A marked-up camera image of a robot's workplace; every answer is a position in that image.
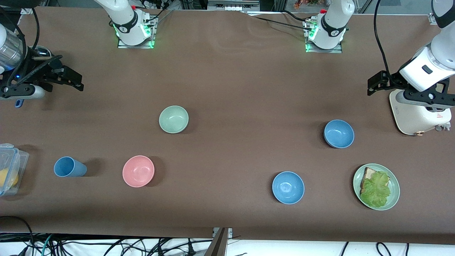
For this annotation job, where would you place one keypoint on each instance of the blue cup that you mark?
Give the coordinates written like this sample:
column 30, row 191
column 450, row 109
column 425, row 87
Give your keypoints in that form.
column 69, row 167

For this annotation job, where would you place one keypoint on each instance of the glass lid blue knob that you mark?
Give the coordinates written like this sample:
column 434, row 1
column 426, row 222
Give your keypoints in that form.
column 42, row 51

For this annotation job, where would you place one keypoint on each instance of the bread slice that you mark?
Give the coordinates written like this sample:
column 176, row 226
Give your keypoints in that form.
column 369, row 173

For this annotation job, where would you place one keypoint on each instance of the green bowl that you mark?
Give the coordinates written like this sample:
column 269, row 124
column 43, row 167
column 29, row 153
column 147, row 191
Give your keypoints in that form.
column 173, row 119

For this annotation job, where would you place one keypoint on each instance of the clear plastic food container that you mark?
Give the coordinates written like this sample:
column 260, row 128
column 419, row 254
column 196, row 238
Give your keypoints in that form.
column 22, row 160

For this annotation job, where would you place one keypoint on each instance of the yellow food item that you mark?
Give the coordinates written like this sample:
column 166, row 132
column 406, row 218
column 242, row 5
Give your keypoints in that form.
column 9, row 177

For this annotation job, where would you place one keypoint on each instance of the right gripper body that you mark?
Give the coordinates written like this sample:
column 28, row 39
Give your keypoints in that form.
column 47, row 69

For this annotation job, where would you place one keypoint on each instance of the blue bowl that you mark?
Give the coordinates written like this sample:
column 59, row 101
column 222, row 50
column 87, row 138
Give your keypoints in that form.
column 339, row 133
column 288, row 187

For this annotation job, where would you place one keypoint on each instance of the brown table cover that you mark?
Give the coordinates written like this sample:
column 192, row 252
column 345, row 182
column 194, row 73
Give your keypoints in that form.
column 227, row 160

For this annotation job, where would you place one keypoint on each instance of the pink bowl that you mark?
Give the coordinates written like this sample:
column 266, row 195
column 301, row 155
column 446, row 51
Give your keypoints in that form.
column 138, row 171

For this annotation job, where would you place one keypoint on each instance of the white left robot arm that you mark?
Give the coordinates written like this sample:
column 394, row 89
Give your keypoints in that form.
column 332, row 25

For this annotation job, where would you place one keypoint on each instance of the grey metal strut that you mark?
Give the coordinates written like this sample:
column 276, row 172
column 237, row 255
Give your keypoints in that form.
column 218, row 245

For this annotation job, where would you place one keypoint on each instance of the cream toaster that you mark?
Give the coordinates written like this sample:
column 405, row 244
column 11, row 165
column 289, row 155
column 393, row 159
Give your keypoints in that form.
column 416, row 119

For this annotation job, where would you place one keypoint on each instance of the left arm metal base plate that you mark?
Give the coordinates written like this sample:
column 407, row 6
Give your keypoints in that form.
column 337, row 49

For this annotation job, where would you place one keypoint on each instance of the green lettuce leaf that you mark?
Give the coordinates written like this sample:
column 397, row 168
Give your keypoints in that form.
column 376, row 190

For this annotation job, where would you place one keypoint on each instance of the green plate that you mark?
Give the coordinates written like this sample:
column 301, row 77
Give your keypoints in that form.
column 394, row 195

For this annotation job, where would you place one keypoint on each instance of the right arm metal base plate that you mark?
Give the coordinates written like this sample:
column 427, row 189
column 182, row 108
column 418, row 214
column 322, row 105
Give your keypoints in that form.
column 135, row 45

